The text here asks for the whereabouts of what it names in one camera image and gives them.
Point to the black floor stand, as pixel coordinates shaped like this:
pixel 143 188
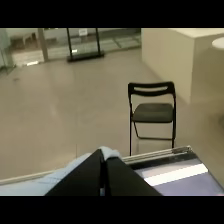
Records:
pixel 85 55

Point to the light blue garment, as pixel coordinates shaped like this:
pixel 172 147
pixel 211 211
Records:
pixel 53 178

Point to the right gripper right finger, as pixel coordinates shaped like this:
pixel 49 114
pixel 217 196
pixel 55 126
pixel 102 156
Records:
pixel 125 180

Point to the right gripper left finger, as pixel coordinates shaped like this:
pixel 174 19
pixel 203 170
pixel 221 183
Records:
pixel 83 178

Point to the black folding chair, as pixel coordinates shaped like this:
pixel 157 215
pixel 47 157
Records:
pixel 152 111

